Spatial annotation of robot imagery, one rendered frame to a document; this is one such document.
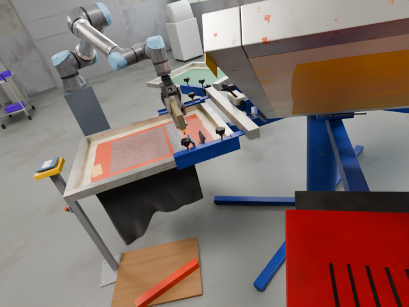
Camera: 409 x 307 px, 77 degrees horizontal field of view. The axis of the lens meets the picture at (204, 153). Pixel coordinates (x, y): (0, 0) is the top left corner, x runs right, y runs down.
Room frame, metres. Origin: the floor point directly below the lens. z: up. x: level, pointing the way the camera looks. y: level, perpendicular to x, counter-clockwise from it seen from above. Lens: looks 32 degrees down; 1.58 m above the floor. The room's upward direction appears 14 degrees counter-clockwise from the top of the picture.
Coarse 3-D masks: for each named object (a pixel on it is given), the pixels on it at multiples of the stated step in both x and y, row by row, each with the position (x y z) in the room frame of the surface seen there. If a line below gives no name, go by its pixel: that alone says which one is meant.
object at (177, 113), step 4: (172, 96) 1.33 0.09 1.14; (172, 100) 1.27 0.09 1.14; (172, 104) 1.21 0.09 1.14; (176, 104) 1.20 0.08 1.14; (172, 108) 1.17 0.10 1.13; (176, 108) 1.15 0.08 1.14; (172, 112) 1.25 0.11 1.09; (176, 112) 1.11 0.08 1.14; (180, 112) 1.09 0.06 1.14; (176, 116) 1.09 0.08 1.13; (180, 116) 1.07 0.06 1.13; (176, 120) 1.15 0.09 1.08; (180, 120) 1.07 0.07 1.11; (180, 124) 1.06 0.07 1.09; (184, 124) 1.07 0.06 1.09; (180, 128) 1.06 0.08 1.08; (184, 128) 1.07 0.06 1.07
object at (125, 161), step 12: (192, 132) 1.23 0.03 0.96; (204, 132) 1.20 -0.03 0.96; (156, 144) 1.20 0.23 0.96; (168, 144) 1.17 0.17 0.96; (120, 156) 1.17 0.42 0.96; (132, 156) 1.14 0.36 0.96; (144, 156) 1.11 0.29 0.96; (156, 156) 1.08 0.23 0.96; (168, 156) 1.05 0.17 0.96; (108, 168) 1.08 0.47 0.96; (120, 168) 1.05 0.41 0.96; (132, 168) 1.03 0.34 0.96; (96, 180) 1.00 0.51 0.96
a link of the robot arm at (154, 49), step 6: (156, 36) 1.28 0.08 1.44; (150, 42) 1.24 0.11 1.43; (156, 42) 1.24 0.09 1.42; (162, 42) 1.26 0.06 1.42; (150, 48) 1.24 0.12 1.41; (156, 48) 1.23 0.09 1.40; (162, 48) 1.24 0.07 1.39; (150, 54) 1.25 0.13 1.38; (156, 54) 1.24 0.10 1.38; (162, 54) 1.24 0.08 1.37; (156, 60) 1.24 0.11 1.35; (162, 60) 1.24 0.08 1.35
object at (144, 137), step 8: (192, 120) 1.39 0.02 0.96; (200, 120) 1.36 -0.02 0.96; (152, 128) 1.42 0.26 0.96; (160, 128) 1.39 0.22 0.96; (192, 128) 1.28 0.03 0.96; (128, 136) 1.38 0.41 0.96; (136, 136) 1.35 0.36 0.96; (144, 136) 1.33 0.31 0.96; (152, 136) 1.30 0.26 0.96; (160, 136) 1.28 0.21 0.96; (168, 136) 1.25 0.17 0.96; (104, 144) 1.36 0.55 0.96; (112, 144) 1.33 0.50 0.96; (120, 144) 1.30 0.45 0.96; (128, 144) 1.28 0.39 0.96; (136, 144) 1.25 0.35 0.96; (144, 144) 1.23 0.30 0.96; (96, 152) 1.28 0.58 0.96; (104, 152) 1.26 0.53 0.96; (112, 152) 1.23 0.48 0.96; (120, 152) 1.21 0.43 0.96; (96, 160) 1.19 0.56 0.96
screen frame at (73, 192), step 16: (208, 112) 1.36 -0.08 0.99; (112, 128) 1.48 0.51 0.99; (128, 128) 1.46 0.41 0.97; (80, 144) 1.36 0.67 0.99; (80, 160) 1.16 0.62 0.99; (160, 160) 0.98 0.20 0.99; (80, 176) 1.06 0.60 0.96; (112, 176) 0.94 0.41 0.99; (128, 176) 0.92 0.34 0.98; (144, 176) 0.93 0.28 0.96; (64, 192) 0.91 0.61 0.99; (80, 192) 0.89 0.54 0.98; (96, 192) 0.90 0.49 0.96
